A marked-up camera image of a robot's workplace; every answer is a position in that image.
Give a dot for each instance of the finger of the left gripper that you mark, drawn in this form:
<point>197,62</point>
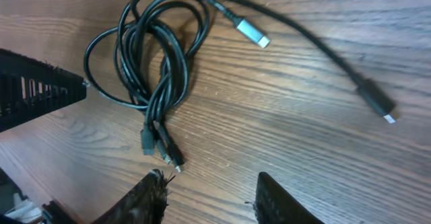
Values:
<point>31,89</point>

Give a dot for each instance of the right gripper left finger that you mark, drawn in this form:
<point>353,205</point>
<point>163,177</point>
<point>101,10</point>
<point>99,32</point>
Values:
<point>145,203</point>

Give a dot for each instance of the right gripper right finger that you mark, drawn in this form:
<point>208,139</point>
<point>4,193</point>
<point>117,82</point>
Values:
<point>274,205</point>

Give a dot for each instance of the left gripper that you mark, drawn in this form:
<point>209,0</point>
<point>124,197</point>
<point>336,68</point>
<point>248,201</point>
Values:
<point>17,208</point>

